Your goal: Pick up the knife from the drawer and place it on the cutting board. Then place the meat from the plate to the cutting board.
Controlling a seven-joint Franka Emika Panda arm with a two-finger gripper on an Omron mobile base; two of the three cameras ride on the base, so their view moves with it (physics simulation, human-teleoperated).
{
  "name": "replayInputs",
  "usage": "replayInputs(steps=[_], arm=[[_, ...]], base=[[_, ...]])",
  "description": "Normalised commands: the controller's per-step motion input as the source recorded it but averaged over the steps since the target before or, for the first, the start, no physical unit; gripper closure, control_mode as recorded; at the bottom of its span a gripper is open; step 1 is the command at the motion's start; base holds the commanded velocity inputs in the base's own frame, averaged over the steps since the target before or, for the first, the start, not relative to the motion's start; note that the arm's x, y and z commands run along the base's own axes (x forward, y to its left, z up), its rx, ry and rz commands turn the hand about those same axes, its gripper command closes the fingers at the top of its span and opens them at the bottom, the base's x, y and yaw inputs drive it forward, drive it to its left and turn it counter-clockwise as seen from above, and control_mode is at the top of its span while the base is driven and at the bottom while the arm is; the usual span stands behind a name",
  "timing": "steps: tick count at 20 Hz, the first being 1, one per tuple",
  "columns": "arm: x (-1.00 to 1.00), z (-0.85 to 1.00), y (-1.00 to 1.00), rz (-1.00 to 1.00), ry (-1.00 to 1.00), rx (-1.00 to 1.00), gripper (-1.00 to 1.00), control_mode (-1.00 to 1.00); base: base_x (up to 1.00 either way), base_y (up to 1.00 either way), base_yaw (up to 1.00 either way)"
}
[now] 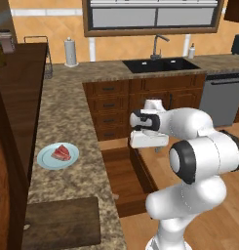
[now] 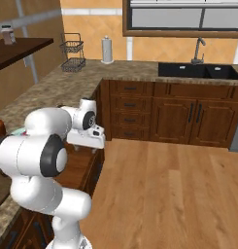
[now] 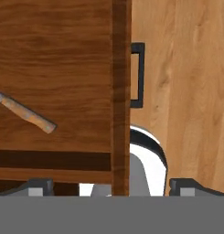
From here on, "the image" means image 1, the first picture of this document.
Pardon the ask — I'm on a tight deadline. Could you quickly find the brown drawer front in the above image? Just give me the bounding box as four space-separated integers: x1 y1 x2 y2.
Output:
91 112 130 129
92 79 130 97
95 127 130 142
88 96 130 113

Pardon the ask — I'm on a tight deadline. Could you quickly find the black wire stand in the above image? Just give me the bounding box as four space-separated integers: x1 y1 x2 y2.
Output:
23 35 54 80

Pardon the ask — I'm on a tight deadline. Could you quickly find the white paper towel roll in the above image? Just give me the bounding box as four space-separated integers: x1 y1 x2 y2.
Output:
63 36 80 68

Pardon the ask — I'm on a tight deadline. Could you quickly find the dark toaster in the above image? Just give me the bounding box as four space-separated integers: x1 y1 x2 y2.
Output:
230 33 239 60

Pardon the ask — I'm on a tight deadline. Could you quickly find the brown jar with dark lid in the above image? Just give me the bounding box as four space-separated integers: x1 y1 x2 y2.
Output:
0 28 17 55

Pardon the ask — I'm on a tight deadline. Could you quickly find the brown framed window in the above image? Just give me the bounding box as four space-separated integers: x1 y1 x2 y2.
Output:
81 0 226 38

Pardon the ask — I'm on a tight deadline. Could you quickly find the brown sink cupboard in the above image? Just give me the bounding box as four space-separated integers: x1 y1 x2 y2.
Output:
128 73 208 131

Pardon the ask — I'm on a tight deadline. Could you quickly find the grey dishwasher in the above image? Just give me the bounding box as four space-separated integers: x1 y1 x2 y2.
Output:
198 72 239 128

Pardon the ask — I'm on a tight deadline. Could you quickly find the tall dark wooden cabinet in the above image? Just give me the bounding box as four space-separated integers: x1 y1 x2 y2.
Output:
0 42 49 250

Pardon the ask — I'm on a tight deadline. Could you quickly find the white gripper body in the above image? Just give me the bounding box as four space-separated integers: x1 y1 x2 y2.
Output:
129 129 170 149

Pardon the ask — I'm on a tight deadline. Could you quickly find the black sink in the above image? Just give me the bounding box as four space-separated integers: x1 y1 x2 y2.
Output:
121 57 201 74

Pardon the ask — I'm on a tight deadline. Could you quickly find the light blue plate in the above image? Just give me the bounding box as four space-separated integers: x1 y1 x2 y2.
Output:
36 142 80 171

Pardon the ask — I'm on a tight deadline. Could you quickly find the dark brown wall cupboard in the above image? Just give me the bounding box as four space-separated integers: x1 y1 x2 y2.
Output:
223 0 239 24

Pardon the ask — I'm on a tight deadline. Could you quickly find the open brown wooden drawer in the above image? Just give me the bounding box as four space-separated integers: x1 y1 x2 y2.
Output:
100 136 159 219

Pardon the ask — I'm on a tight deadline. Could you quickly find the red meat piece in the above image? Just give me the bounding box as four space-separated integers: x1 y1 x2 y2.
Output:
51 144 72 162

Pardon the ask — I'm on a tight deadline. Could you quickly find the grey tap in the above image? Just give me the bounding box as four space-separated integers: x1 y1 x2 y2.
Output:
149 33 171 62

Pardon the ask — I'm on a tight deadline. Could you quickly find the dark wooden cutting board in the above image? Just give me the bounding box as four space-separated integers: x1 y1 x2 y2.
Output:
20 195 102 250

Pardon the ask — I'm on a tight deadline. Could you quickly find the white soap bottle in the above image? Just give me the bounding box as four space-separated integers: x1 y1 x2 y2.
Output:
187 42 196 61

